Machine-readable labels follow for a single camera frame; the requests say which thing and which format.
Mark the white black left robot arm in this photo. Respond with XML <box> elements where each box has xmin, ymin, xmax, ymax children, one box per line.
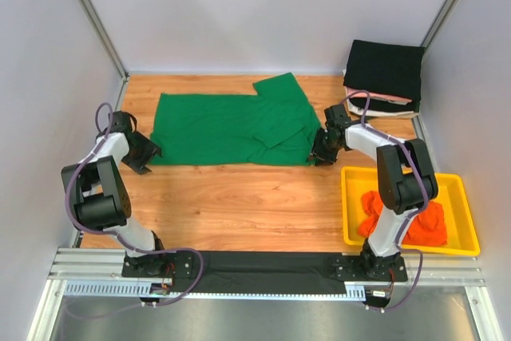
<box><xmin>61</xmin><ymin>111</ymin><xmax>170</xmax><ymax>278</ymax></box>

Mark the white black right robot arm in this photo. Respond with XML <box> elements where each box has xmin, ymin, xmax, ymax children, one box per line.
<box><xmin>309</xmin><ymin>104</ymin><xmax>439</xmax><ymax>282</ymax></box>

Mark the white folded t shirt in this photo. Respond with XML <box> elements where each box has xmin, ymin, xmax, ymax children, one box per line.
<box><xmin>347</xmin><ymin>96</ymin><xmax>420</xmax><ymax>118</ymax></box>

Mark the pink folded t shirt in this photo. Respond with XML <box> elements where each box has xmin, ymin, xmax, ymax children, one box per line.
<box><xmin>344</xmin><ymin>87</ymin><xmax>411</xmax><ymax>105</ymax></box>

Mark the dark green folded t shirt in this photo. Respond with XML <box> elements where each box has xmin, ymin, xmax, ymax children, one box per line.
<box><xmin>347</xmin><ymin>101</ymin><xmax>418</xmax><ymax>121</ymax></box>

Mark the black folded t shirt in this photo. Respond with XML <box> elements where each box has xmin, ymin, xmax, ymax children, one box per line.
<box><xmin>344</xmin><ymin>40</ymin><xmax>425</xmax><ymax>101</ymax></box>
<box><xmin>349</xmin><ymin>97</ymin><xmax>420</xmax><ymax>113</ymax></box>

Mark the black folded t shirt top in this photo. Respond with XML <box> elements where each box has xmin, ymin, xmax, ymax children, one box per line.
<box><xmin>344</xmin><ymin>40</ymin><xmax>425</xmax><ymax>101</ymax></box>

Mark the orange t shirt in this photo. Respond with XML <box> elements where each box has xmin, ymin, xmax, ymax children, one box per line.
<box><xmin>358</xmin><ymin>191</ymin><xmax>448</xmax><ymax>247</ymax></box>

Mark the black base cloth strip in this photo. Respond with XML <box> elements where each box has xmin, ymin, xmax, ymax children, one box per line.
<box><xmin>192</xmin><ymin>251</ymin><xmax>346</xmax><ymax>294</ymax></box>

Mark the yellow plastic tray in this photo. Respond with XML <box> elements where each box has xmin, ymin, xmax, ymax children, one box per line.
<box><xmin>340</xmin><ymin>167</ymin><xmax>480</xmax><ymax>256</ymax></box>

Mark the grey slotted cable duct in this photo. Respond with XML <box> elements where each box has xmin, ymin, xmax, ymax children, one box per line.
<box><xmin>64</xmin><ymin>280</ymin><xmax>366</xmax><ymax>302</ymax></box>

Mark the aluminium frame rail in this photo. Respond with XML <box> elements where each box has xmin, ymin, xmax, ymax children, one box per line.
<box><xmin>50</xmin><ymin>248</ymin><xmax>484</xmax><ymax>293</ymax></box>

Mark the left aluminium corner post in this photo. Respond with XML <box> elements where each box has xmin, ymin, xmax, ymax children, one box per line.
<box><xmin>57</xmin><ymin>0</ymin><xmax>130</xmax><ymax>80</ymax></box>

